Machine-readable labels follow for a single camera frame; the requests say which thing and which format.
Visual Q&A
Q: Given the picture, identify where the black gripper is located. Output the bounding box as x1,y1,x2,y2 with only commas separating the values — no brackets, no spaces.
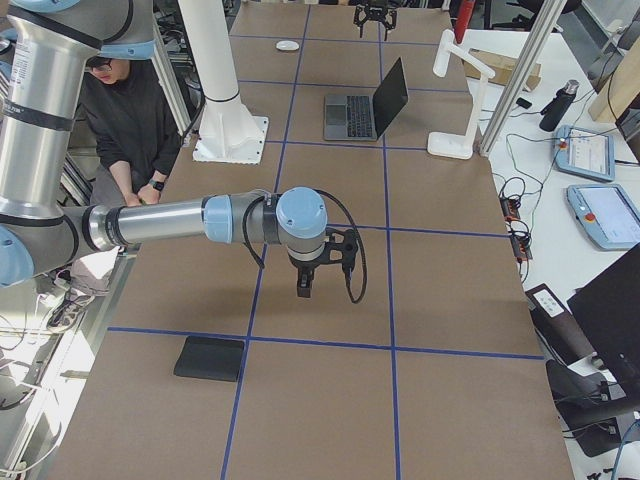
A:
353,3,397,40
287,249,328,298

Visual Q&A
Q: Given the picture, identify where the grey laptop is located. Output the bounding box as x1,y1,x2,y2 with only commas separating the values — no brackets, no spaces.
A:
323,58,409,141

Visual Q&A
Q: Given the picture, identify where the black mouse pad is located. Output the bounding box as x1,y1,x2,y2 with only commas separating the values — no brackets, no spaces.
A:
173,336,245,382

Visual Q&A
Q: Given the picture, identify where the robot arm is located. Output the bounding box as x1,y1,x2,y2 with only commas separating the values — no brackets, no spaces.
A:
1,1,331,297

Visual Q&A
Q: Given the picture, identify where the white computer mouse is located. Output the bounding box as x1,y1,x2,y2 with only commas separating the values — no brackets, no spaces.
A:
275,40,300,52

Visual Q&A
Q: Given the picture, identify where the white desk lamp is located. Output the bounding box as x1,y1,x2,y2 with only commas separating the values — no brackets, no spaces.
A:
426,29,495,160

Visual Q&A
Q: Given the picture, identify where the red cylinder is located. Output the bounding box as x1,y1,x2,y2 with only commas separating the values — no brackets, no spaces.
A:
454,0,476,44

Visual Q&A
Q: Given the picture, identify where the cardboard box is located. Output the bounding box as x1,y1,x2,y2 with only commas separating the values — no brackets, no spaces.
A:
469,48,541,91

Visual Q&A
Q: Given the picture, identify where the black water bottle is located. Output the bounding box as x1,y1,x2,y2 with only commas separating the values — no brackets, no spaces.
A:
539,79,580,132

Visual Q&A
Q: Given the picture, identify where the seated person in black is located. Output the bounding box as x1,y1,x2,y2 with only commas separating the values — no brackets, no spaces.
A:
46,54,182,335

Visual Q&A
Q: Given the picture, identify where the far teach pendant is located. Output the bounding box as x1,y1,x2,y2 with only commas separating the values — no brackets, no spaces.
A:
552,125,615,182

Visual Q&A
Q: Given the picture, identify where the teach pendant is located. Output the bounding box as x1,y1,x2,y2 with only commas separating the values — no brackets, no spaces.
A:
566,183,639,251
552,125,615,182

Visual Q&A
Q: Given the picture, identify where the black monitor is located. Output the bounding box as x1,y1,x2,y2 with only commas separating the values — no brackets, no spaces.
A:
568,246,639,391

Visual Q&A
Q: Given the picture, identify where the near teach pendant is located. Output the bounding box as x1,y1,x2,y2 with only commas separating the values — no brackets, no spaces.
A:
566,183,639,251

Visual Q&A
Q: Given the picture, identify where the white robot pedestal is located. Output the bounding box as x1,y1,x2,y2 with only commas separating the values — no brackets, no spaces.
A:
179,0,269,165

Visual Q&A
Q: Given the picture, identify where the aluminium frame post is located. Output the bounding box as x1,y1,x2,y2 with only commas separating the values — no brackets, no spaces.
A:
478,0,567,157

